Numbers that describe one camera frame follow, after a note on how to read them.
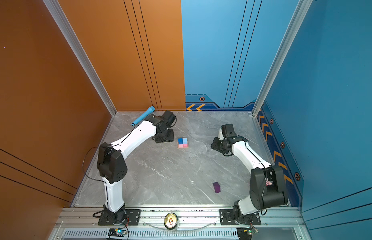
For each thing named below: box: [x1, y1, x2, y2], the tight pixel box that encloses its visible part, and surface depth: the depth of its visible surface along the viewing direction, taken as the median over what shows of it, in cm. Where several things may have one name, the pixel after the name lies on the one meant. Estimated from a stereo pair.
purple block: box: [212, 182, 221, 193], surface depth 84 cm
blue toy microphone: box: [131, 106, 156, 127], surface depth 119 cm
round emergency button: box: [164, 212, 179, 230], surface depth 65 cm
